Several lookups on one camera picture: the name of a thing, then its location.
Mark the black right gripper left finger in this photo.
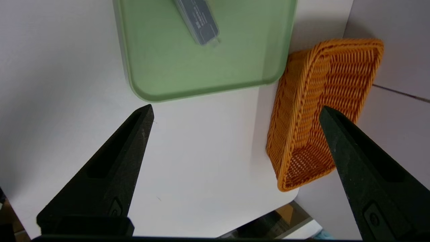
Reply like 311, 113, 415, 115
36, 104, 155, 236

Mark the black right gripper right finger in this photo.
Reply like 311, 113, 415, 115
318, 106, 430, 241

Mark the grey translucent plastic case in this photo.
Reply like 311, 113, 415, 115
173, 0, 220, 46

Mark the orange wicker basket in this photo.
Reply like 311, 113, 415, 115
265, 38, 384, 192

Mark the white side table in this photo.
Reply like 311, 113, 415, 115
281, 217, 324, 240

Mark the light green plastic tray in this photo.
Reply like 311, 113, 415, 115
113, 0, 298, 103

